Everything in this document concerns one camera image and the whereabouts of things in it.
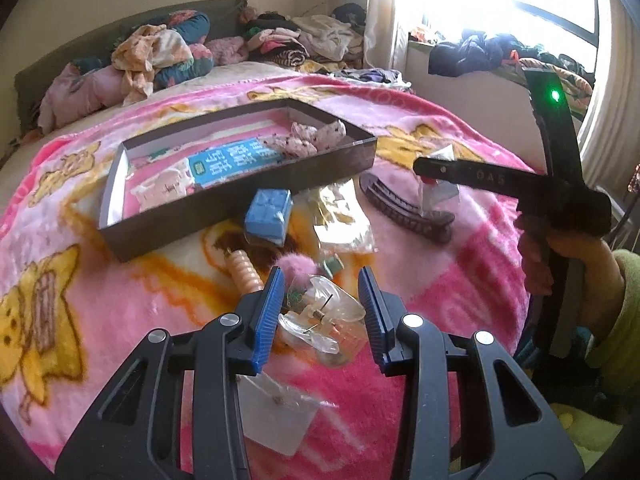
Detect peach floral cloth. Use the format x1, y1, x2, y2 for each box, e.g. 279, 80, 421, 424
111, 24, 195, 107

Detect colorful striped clothes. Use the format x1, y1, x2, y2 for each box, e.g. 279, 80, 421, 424
515, 45, 594, 111

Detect purple clothes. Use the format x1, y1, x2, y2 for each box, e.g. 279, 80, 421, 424
345, 66, 412, 92

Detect pink printed blanket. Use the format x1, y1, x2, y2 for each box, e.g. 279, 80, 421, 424
0, 74, 541, 480

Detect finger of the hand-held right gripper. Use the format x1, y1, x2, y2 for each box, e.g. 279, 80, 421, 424
414, 156, 547, 195

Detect clear plastic jewelry bag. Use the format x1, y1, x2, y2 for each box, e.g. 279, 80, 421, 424
300, 185, 376, 256

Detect peach spiral hair tie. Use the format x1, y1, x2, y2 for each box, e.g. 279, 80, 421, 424
222, 249, 265, 297

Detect dark floral pillow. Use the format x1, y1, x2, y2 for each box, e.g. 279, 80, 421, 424
72, 10, 216, 91

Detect dark cardboard box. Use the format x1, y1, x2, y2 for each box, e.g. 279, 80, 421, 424
97, 99, 378, 263

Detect pink fluffy hair tie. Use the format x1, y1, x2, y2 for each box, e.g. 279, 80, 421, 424
270, 255, 313, 286

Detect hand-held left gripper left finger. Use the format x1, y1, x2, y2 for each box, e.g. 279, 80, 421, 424
54, 266, 287, 480

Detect cream curtain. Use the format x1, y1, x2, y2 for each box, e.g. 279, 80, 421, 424
364, 0, 401, 68

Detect pink garment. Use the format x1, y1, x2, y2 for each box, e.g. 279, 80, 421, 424
37, 65, 126, 133

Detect clear hair claw clip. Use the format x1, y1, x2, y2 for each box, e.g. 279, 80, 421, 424
277, 275, 367, 361

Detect tiny green item bag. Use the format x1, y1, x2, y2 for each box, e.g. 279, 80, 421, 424
320, 252, 346, 278

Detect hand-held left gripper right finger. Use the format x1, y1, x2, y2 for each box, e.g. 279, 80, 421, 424
358, 265, 586, 480

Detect small clear earring bag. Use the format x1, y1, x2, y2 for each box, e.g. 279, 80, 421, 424
239, 374, 321, 458

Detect brown hair claw clip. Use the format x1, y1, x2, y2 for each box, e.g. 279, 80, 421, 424
359, 172, 456, 245

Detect pile of clothes on bed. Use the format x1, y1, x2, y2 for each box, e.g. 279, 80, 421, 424
14, 0, 248, 121

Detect pink fluffy cloth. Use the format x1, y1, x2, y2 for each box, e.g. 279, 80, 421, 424
206, 35, 249, 67

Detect person's right hand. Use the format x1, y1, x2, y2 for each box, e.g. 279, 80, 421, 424
516, 230, 626, 343

